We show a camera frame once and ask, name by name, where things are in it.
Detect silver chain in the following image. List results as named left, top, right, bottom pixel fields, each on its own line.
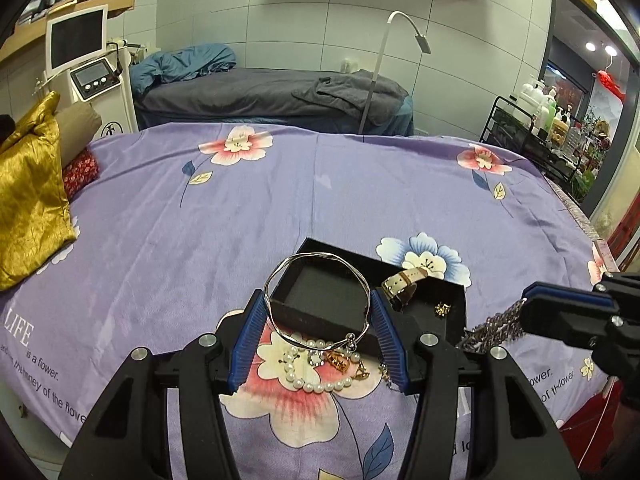
left=456, top=297, right=529, bottom=354

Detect gold ring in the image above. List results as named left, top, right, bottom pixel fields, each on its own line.
left=324, top=349, right=352, bottom=374

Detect gold satin pillow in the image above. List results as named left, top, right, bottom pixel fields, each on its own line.
left=0, top=91, right=79, bottom=292

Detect group of bottles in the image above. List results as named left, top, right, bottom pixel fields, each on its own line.
left=511, top=79, right=587, bottom=162

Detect pearl bracelet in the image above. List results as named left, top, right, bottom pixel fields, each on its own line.
left=281, top=337, right=364, bottom=395

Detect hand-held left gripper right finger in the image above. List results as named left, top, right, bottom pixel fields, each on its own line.
left=369, top=287, right=583, bottom=480

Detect purple floral blanket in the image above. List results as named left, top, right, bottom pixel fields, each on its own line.
left=0, top=120, right=626, bottom=480

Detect black wire trolley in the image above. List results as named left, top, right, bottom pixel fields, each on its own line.
left=478, top=95, right=585, bottom=183

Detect silver bangle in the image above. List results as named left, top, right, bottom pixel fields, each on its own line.
left=263, top=252, right=374, bottom=351

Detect white beauty machine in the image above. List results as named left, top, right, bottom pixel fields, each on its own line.
left=36, top=4, right=142, bottom=137

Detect red hanging decoration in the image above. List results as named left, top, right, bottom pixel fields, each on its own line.
left=595, top=57, right=627, bottom=107

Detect black jewelry box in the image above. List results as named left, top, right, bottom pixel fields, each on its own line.
left=265, top=236, right=469, bottom=361

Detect beige bolster pillow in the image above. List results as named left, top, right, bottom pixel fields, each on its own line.
left=52, top=105, right=104, bottom=168

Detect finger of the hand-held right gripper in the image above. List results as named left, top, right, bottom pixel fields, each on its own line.
left=520, top=282, right=618, bottom=312
left=524, top=304, right=610, bottom=350

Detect watch with beige strap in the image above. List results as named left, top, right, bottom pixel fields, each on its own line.
left=381, top=266, right=430, bottom=312

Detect grey massage bed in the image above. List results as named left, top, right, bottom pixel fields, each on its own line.
left=131, top=66, right=416, bottom=137

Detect blue crumpled blanket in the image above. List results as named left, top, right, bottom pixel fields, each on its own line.
left=130, top=44, right=237, bottom=95

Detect white floor lamp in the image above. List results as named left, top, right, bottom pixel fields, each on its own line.
left=357, top=10, right=432, bottom=136

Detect grey crumpled blanket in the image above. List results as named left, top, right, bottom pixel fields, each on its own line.
left=292, top=71, right=411, bottom=127

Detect red patterned cushion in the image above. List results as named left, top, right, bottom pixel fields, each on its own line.
left=62, top=147, right=101, bottom=202

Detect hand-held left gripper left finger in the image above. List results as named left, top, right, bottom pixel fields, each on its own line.
left=60, top=290, right=266, bottom=480

